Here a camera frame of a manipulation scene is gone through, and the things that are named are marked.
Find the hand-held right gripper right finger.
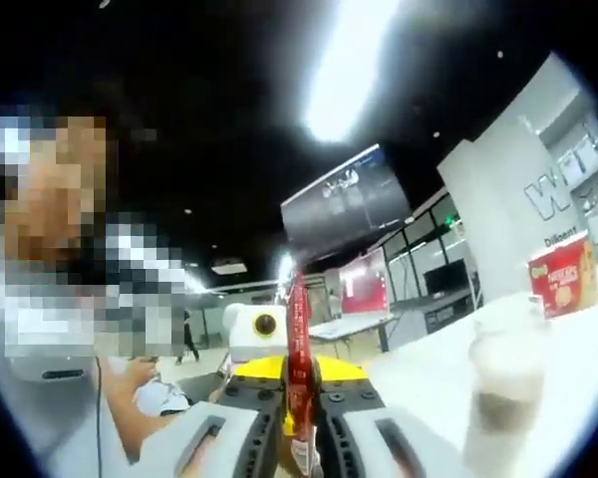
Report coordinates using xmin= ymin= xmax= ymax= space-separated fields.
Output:
xmin=313 ymin=358 xmax=460 ymax=478

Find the red coffee box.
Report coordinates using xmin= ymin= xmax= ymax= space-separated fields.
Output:
xmin=525 ymin=235 xmax=598 ymax=321

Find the clear plastic cup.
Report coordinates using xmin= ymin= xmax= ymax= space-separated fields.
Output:
xmin=459 ymin=310 xmax=548 ymax=478

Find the hanging dark monitor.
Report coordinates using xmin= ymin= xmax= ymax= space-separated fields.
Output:
xmin=279 ymin=143 xmax=414 ymax=256

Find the red coffee pouch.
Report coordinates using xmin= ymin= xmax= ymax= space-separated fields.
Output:
xmin=281 ymin=270 xmax=321 ymax=475

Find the black device cable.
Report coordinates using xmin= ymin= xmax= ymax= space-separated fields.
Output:
xmin=92 ymin=355 xmax=107 ymax=475

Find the black television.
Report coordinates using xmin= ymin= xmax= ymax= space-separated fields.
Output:
xmin=424 ymin=257 xmax=468 ymax=296

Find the small white desk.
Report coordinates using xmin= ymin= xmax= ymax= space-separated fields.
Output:
xmin=307 ymin=312 xmax=396 ymax=351

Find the grey metal shelf rack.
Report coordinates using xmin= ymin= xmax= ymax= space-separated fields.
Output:
xmin=516 ymin=93 xmax=598 ymax=251

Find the ceiling light strip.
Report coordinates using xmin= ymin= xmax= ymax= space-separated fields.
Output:
xmin=301 ymin=0 xmax=410 ymax=143

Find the white chest device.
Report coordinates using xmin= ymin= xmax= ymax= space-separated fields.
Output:
xmin=8 ymin=348 xmax=102 ymax=385

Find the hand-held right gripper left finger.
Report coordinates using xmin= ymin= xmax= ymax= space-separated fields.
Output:
xmin=171 ymin=356 xmax=286 ymax=478

